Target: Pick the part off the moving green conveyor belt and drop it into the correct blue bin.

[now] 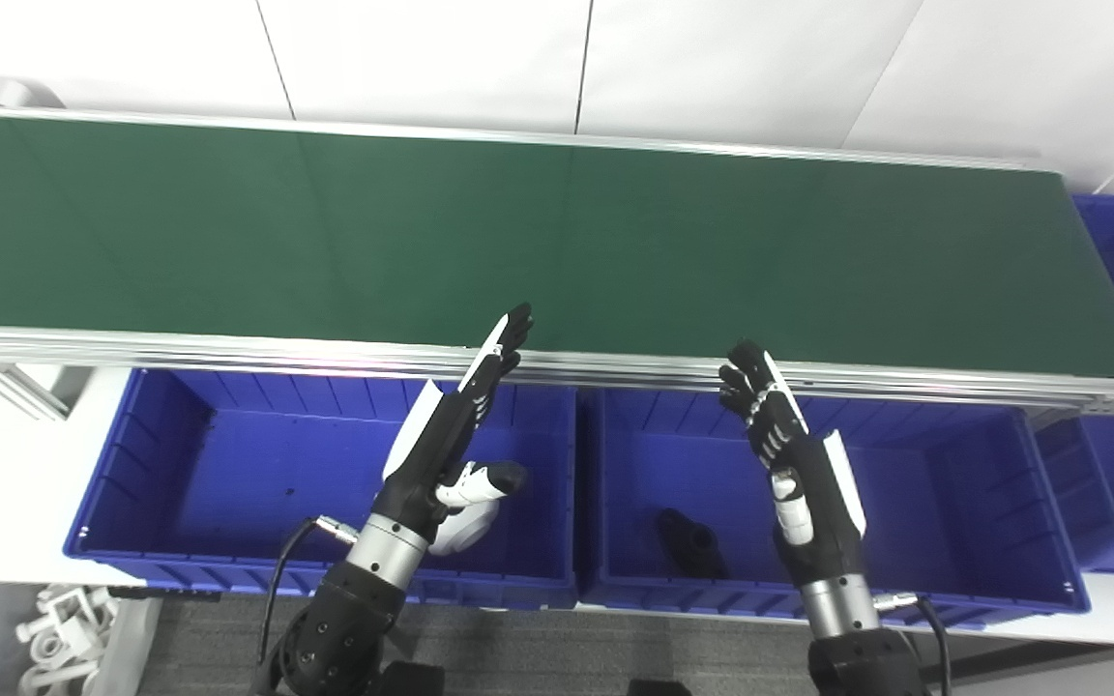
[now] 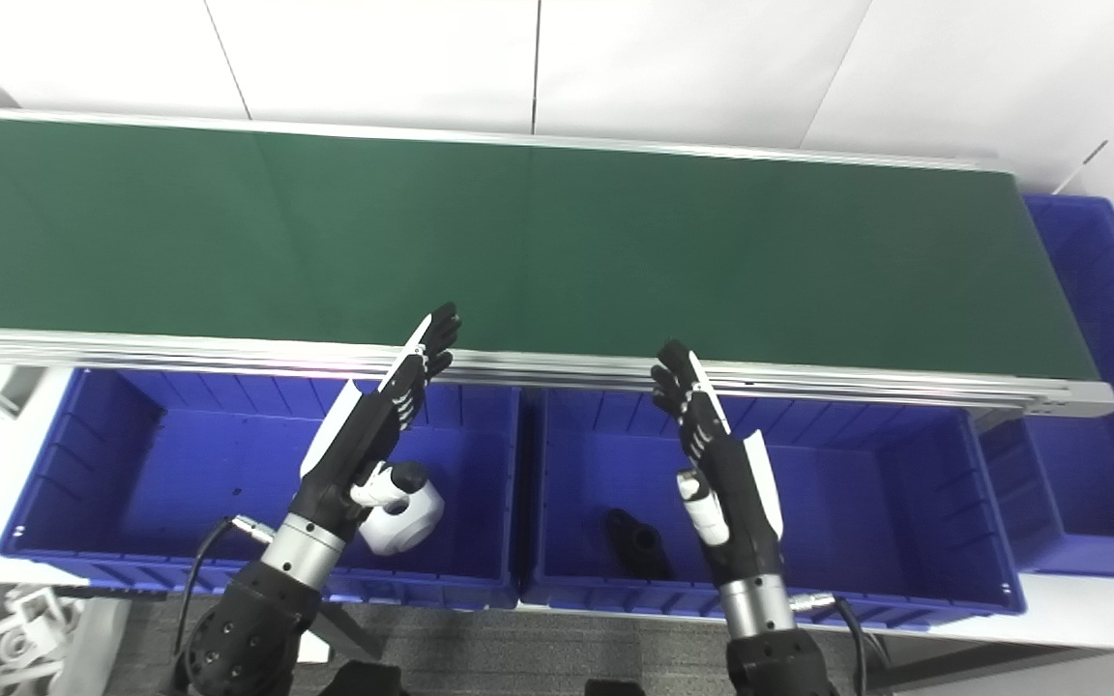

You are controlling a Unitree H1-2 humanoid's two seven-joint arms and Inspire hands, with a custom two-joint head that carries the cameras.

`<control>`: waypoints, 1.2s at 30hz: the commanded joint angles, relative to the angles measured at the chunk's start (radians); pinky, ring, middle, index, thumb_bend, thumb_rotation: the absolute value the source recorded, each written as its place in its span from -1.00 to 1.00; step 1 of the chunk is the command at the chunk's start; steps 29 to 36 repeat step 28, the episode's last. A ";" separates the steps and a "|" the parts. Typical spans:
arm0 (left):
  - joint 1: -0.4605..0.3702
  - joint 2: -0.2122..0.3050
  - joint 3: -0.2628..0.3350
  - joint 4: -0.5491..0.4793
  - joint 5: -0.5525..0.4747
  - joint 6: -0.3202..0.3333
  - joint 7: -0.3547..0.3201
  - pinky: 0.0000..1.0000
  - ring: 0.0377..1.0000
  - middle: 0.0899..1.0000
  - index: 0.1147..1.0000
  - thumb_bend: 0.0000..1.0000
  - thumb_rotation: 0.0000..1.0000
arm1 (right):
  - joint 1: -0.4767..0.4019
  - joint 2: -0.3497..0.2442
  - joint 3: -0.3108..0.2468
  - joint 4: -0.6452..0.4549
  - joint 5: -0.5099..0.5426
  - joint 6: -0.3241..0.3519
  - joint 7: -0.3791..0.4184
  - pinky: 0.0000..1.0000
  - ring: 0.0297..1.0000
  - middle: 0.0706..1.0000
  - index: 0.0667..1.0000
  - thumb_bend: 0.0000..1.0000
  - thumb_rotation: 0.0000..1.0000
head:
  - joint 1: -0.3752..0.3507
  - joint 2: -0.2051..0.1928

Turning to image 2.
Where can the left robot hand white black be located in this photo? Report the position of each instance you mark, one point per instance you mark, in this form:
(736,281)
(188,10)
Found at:
(354,445)

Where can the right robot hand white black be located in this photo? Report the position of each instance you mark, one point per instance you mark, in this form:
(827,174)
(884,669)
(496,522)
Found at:
(736,493)

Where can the white cylindrical plastic part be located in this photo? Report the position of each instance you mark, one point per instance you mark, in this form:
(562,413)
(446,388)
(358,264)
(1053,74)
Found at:
(407,527)

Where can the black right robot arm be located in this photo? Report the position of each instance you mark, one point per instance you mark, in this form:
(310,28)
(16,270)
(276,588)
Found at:
(770,648)

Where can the black plastic part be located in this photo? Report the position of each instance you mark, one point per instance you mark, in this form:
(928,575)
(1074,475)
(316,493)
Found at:
(639,546)

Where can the blue plastic bin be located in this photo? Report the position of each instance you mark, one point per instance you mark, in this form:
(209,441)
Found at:
(1108,464)
(886,512)
(180,474)

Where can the green conveyor belt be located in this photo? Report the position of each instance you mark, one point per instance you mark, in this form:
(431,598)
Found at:
(180,348)
(615,251)

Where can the clear box with white parts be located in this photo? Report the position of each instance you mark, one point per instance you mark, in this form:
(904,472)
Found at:
(35,638)

